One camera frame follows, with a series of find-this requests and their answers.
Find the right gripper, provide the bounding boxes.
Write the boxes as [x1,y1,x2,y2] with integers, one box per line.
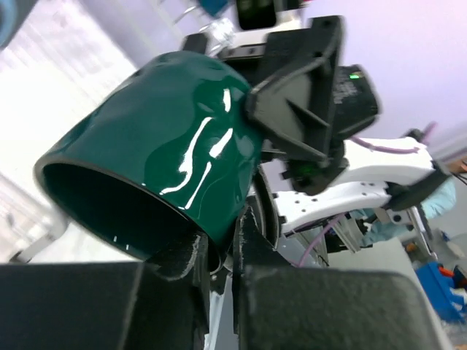
[244,16,379,171]

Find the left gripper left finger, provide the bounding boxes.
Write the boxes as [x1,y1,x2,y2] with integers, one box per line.
[1,234,208,349]

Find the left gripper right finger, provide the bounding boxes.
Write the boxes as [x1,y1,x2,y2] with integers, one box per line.
[233,207,452,349]

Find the dark green mug front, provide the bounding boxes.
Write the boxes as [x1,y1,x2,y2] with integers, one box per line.
[34,51,263,260]

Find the light blue mug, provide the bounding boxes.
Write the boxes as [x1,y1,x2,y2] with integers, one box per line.
[0,0,38,50]

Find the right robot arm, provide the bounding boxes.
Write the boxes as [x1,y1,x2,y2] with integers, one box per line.
[235,16,450,230]

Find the metal dish rack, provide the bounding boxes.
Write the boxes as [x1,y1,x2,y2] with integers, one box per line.
[172,1,236,56]

